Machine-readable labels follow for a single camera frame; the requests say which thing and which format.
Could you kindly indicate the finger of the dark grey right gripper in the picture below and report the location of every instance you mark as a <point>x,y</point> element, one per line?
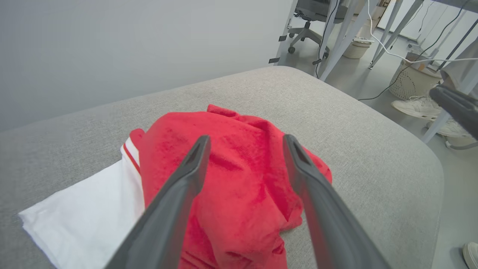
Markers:
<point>457,106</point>

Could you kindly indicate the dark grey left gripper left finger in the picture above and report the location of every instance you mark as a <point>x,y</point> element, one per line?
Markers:
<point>168,209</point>

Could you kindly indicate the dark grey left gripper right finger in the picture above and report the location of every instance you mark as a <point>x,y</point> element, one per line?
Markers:
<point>328,216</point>

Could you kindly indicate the red and white garment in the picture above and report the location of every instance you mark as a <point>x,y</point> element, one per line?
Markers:
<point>242,175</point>

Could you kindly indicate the white sneaker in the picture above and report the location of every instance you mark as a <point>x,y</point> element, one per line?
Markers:
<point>471,256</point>
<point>418,107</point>
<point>452,129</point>

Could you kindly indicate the grey trouser leg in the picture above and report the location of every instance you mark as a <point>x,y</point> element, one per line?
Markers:
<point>461,69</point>

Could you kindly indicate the large white perforated laundry basket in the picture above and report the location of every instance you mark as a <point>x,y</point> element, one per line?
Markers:
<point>410,82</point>

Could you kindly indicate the white slanted desk legs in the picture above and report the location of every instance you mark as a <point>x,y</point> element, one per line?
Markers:
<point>392,31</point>

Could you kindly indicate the small white laundry basket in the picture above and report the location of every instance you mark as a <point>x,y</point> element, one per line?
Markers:
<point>356,48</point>

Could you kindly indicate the grey office chair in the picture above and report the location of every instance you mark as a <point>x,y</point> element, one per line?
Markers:
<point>307,31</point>

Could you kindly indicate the white desk frame with clips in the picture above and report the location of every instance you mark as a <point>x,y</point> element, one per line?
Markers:
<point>345,41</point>

